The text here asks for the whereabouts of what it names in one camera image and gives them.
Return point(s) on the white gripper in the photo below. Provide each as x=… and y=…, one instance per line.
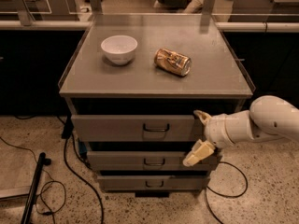
x=217, y=131

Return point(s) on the grey top drawer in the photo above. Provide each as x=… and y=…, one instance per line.
x=138, y=128

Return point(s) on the grey drawer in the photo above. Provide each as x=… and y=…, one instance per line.
x=138, y=128
x=126, y=183
x=146, y=161

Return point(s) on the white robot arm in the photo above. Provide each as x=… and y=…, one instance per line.
x=269, y=118

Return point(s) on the grey drawer cabinet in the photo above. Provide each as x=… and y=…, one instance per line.
x=92, y=85

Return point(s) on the grey bottom drawer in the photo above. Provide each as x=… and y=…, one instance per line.
x=126, y=183

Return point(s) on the grey middle drawer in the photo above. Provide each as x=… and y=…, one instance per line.
x=146, y=161

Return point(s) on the crushed gold soda can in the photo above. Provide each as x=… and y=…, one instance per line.
x=173, y=62

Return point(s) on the white ceramic bowl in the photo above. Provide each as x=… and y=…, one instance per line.
x=119, y=49

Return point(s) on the black metal stand leg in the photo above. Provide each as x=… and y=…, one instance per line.
x=26, y=217

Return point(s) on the white horizontal rail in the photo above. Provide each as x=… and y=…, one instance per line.
x=272, y=27

